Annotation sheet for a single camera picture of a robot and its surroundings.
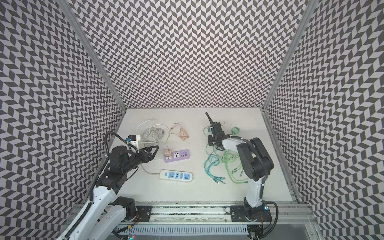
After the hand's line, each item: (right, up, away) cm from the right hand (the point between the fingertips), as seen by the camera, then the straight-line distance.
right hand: (213, 141), depth 100 cm
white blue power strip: (-22, -17, -18) cm, 33 cm away
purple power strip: (-21, -7, -9) cm, 24 cm away
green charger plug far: (+16, +7, +3) cm, 18 cm away
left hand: (-32, 0, -24) cm, 40 cm away
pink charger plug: (-28, -5, -14) cm, 32 cm away
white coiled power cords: (-42, +6, +1) cm, 42 cm away
